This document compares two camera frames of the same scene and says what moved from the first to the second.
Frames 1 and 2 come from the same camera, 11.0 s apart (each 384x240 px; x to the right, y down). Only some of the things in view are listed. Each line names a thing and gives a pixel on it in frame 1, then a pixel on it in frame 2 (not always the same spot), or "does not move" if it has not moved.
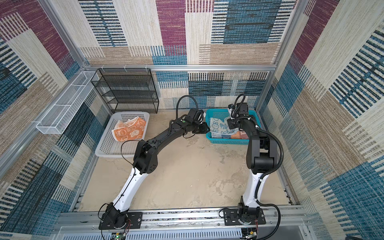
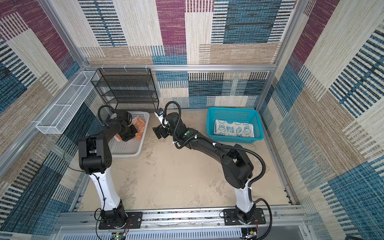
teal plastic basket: x=220 y=134 does not move
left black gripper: x=204 y=129 to x=134 y=131
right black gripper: x=231 y=125 to x=160 y=129
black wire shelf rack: x=127 y=90 does not move
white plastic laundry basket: x=122 y=133 does not move
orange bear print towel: x=132 y=129 does not move
